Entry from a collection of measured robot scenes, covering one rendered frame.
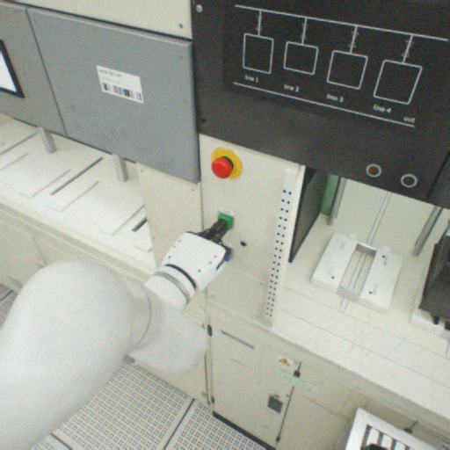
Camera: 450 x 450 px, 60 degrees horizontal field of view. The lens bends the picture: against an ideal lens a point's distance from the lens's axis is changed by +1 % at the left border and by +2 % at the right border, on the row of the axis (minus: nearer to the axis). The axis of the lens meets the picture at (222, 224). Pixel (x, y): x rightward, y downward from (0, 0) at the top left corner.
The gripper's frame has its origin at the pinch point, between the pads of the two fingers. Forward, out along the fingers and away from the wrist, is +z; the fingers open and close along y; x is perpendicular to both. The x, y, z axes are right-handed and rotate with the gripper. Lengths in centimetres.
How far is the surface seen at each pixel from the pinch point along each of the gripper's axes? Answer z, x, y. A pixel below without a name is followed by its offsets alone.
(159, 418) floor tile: -10, -120, -25
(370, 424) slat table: -2, -44, 44
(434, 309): 23, -24, 48
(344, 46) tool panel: 2.5, 39.4, 17.2
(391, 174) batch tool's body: 2.6, 23.2, 27.9
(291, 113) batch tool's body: 2.6, 28.5, 11.5
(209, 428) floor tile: -2, -120, -4
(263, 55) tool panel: 2.5, 36.2, 6.1
